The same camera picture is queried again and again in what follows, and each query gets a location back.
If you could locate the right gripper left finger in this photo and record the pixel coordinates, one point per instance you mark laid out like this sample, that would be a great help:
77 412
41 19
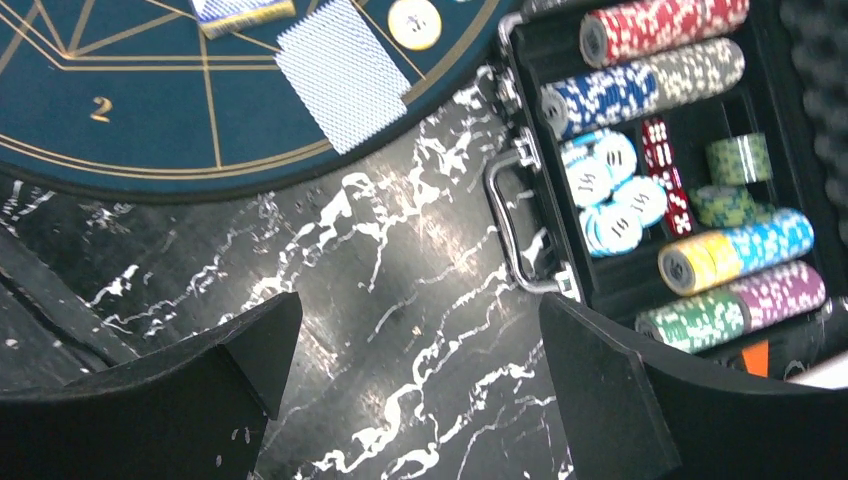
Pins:
197 409

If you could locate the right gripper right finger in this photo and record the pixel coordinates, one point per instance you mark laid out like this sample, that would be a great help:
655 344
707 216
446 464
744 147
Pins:
634 408

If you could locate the dealt cards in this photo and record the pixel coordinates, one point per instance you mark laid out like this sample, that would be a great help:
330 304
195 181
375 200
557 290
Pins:
342 74

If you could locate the playing card deck box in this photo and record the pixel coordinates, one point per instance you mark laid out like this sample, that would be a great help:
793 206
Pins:
220 17

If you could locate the light blue chip row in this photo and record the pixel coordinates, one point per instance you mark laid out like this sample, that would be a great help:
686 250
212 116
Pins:
707 260

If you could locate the purple chip row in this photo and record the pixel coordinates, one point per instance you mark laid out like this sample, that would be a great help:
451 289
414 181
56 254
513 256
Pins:
724 313

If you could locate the loose light blue chips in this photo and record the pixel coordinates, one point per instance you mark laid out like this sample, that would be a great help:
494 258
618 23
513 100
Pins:
615 204

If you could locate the black poker chip case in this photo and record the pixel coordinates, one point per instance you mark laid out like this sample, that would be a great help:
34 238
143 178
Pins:
794 91

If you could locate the red dice row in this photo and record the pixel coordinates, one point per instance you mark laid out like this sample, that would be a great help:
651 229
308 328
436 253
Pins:
659 157

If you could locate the green chip row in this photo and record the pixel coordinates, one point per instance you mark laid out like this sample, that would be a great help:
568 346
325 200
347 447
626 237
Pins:
734 164

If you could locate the blue white chip row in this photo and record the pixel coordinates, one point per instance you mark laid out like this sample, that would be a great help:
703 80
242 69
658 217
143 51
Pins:
621 93

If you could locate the round dark blue poker mat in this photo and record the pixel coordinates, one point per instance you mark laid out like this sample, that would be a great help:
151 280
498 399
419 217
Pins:
129 100

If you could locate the red white chip row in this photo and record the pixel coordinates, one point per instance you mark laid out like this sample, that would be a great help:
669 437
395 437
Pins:
612 35

